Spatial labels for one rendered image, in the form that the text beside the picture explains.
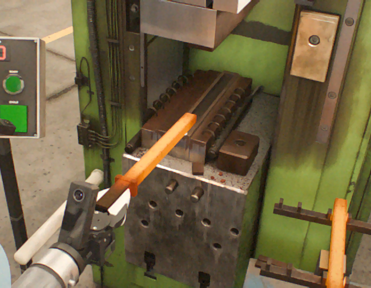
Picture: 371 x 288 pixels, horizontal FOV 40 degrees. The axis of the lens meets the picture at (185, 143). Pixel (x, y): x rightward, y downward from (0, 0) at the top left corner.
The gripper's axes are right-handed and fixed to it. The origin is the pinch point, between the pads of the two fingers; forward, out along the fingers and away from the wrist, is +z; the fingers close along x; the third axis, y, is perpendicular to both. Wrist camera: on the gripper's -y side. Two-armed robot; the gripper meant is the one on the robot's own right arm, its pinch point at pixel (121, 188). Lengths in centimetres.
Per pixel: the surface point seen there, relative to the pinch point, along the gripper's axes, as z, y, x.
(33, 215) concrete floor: 83, 109, -98
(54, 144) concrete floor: 138, 107, -125
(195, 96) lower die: 64, 12, -10
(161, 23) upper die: 40.8, -19.2, -11.4
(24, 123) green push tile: 26, 12, -46
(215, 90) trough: 72, 12, -6
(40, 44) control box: 39, -7, -47
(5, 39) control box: 34, -8, -55
